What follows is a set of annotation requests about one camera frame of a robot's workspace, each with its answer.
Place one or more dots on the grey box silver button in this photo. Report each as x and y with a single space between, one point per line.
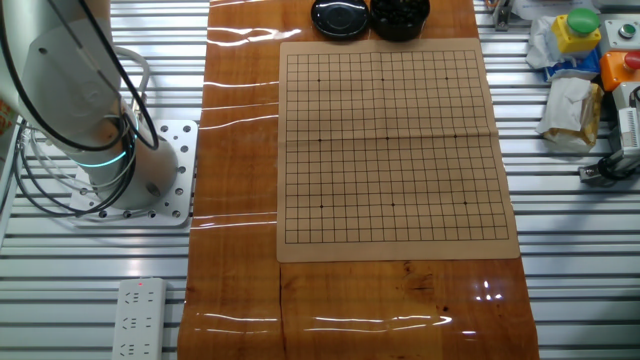
612 42

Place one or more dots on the white control box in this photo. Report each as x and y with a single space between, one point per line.
624 95

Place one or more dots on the wood grain table sheet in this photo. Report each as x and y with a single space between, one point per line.
240 175

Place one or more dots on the aluminium pole with foot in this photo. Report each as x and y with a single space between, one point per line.
501 17

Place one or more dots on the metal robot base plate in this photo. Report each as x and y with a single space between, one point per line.
180 165

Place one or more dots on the yellow plastic packet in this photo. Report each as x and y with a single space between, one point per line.
592 125

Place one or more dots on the blue pack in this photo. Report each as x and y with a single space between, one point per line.
575 71

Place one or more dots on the crumpled white plastic wrap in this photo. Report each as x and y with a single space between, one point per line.
540 50

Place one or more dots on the black bowl of Go stones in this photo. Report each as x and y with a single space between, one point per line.
400 22

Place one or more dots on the camera stand foot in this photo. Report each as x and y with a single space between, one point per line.
595 172

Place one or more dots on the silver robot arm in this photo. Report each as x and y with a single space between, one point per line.
65 90

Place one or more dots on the tan paper Go board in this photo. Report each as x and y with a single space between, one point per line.
390 165

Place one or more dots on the black bowl lid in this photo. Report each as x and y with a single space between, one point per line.
340 22

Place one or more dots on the white power strip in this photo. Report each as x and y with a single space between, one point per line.
140 320

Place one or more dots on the white paper sheet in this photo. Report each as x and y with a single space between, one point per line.
540 7

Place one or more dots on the yellow box green button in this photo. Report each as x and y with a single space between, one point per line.
575 37

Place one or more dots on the orange box red button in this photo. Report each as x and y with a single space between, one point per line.
612 70

